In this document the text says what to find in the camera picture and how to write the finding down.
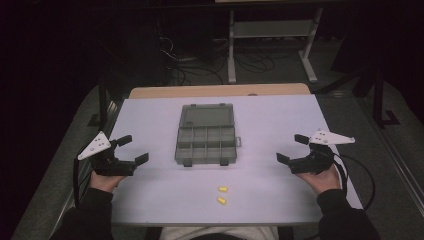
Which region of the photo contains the tangle of floor cables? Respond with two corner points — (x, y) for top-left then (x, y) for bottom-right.
(156, 33), (278, 86)

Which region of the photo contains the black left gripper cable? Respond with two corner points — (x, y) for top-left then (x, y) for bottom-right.
(72, 156), (94, 209)

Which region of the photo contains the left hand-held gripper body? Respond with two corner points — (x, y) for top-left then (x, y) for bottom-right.
(77, 130), (138, 177)

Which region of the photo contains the grey plastic compartment box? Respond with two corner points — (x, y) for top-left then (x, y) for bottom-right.
(174, 102), (243, 168)

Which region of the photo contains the wooden table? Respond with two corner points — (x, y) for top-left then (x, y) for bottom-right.
(128, 83), (312, 100)

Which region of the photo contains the person's right hand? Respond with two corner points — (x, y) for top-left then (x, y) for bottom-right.
(294, 164), (343, 196)

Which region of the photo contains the black metal stand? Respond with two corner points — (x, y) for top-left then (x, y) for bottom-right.
(372, 66), (401, 129)
(87, 74), (112, 129)

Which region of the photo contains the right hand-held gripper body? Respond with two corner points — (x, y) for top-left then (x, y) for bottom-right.
(288, 128), (356, 175)

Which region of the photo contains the white metal table frame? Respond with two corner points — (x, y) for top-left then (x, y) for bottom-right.
(227, 6), (324, 84)

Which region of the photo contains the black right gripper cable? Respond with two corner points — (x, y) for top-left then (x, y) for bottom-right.
(329, 151), (377, 212)

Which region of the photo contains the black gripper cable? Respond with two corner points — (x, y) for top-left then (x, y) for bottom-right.
(72, 156), (94, 209)
(329, 151), (377, 212)

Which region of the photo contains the person's left hand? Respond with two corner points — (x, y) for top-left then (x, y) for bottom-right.
(89, 169), (128, 194)

